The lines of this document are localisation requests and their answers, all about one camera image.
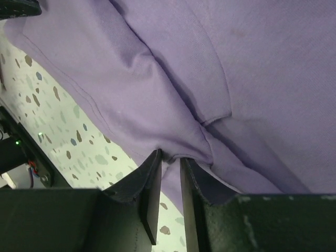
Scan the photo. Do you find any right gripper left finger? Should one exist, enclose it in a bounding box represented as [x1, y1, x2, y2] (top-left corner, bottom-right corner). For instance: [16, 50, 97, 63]
[1, 150, 162, 251]

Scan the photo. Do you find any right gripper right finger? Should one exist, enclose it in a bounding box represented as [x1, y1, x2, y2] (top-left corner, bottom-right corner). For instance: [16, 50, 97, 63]
[181, 159, 335, 251]

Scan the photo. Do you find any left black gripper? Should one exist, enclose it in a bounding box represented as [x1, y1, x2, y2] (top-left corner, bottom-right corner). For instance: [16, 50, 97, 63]
[0, 0, 42, 18]

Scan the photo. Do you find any purple t shirt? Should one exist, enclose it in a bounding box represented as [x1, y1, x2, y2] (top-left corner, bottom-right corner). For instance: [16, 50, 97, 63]
[4, 1, 335, 209]

